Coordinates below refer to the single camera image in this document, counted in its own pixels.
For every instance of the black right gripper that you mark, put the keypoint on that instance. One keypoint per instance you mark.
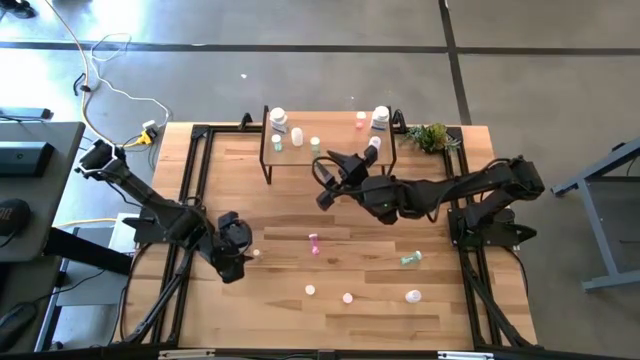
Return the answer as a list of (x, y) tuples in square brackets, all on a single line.
[(360, 177)]

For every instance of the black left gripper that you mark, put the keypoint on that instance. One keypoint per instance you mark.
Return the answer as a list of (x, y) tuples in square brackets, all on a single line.
[(232, 260)]

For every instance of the white bottle lavender label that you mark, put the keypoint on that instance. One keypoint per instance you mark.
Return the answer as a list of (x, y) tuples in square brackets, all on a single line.
[(375, 142)]

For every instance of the plain white plastic bottle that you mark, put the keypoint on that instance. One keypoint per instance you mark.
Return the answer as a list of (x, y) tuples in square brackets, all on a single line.
[(297, 136)]

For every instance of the purple transparent pill vial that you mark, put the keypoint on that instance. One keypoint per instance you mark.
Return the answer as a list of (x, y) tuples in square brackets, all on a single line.
[(314, 244)]

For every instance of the white bottle blue label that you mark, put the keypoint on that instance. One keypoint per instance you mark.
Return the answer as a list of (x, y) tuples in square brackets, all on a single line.
[(278, 119)]

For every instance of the teal transparent pill vial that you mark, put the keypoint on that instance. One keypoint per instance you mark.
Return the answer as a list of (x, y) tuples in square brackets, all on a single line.
[(411, 258), (277, 142)]

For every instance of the large white supplement bottle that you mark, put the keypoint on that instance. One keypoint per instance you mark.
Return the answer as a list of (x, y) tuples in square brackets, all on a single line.
[(413, 296)]

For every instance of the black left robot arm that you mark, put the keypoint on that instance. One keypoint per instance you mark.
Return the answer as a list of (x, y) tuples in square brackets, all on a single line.
[(150, 200)]

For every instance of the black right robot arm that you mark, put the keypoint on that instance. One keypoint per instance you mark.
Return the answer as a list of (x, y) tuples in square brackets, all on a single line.
[(450, 192)]

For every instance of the wooden shelf black metal legs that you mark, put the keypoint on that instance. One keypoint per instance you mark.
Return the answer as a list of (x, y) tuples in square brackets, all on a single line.
[(300, 157)]

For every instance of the green transparent pill vial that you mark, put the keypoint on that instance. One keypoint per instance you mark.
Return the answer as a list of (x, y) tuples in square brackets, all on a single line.
[(315, 144)]

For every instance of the white bottle dark label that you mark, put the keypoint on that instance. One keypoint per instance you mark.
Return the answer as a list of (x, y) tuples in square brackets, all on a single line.
[(380, 117)]

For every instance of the white small cap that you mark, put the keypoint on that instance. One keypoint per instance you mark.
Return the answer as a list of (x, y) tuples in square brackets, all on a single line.
[(310, 290)]

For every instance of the small green potted plant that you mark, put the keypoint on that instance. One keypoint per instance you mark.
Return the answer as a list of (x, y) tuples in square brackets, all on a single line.
[(430, 137)]

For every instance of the white panel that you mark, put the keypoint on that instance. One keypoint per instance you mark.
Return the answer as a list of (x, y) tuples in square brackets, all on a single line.
[(120, 240)]

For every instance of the yellow power plug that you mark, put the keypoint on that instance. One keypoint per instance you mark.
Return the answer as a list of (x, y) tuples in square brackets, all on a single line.
[(144, 138)]

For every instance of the white power adapter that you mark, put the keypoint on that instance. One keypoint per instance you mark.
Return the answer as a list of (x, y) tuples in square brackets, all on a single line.
[(150, 125)]

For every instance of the black desk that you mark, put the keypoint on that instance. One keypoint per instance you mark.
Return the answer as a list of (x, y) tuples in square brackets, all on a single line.
[(55, 200)]

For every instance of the black round cap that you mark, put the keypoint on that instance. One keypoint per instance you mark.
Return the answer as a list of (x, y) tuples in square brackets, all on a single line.
[(12, 217)]

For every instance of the black computer mouse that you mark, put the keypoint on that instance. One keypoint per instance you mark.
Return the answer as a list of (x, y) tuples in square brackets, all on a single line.
[(15, 325)]

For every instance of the black box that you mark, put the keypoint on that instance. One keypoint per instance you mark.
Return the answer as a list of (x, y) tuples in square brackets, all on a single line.
[(25, 159)]

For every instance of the black flat device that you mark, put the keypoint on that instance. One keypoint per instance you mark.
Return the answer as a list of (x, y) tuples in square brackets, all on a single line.
[(25, 114)]

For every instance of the black object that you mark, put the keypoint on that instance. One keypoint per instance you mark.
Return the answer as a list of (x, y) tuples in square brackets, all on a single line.
[(20, 9)]

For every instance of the silver bracket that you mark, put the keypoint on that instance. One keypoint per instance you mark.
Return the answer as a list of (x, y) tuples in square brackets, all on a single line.
[(465, 355), (185, 355)]

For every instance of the grey metal table frame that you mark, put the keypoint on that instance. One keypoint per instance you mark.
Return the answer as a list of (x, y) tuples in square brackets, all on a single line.
[(602, 220)]

